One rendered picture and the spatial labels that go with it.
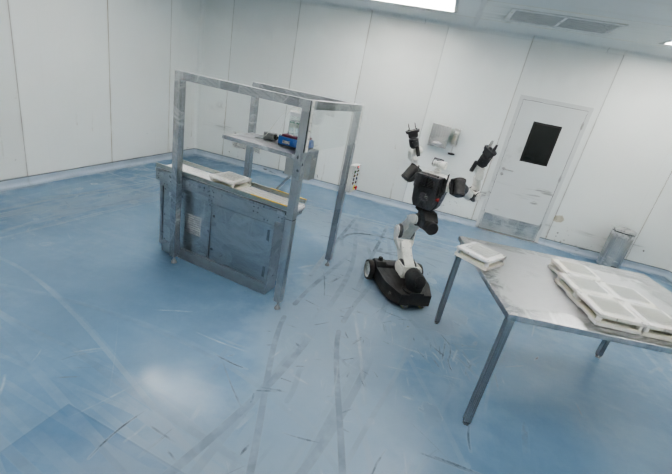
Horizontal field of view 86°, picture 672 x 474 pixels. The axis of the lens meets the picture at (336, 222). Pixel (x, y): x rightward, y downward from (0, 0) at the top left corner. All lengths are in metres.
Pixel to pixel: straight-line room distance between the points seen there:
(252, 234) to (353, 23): 4.33
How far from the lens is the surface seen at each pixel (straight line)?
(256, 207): 2.86
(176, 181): 3.26
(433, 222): 3.15
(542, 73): 6.36
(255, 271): 3.12
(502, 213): 6.50
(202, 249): 3.42
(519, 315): 2.17
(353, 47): 6.42
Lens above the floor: 1.74
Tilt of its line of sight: 20 degrees down
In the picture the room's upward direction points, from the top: 11 degrees clockwise
